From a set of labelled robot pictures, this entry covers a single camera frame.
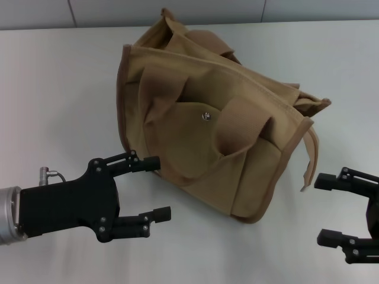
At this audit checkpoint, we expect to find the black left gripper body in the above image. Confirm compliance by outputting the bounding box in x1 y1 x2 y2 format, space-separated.
18 158 121 244

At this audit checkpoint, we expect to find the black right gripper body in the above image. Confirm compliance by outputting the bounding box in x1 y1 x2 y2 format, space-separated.
366 184 379 238

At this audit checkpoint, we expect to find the khaki fabric food bag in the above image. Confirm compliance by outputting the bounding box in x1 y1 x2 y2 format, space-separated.
117 8 331 224

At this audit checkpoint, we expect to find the left gripper cable with connector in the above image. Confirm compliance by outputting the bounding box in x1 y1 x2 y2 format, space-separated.
39 166 68 188

